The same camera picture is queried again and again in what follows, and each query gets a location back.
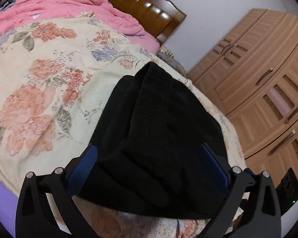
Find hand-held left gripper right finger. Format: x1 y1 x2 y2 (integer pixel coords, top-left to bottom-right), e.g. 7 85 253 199
198 142 283 238

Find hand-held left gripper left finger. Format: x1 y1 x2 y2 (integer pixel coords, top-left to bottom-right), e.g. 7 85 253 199
15 145 100 238

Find black pants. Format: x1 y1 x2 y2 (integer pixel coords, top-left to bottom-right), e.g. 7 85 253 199
78 62 233 221

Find floral bed blanket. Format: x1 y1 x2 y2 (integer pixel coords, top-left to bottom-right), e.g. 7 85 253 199
0 15 248 238

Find purple bed sheet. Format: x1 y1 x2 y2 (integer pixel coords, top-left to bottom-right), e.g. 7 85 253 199
0 172 22 230

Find light wooden wardrobe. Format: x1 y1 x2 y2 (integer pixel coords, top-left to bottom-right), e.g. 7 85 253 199
186 8 298 216

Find pink quilt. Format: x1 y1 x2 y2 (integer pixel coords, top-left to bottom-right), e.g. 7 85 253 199
0 0 161 53

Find wooden headboard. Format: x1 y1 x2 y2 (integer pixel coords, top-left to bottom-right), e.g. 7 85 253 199
81 0 187 47

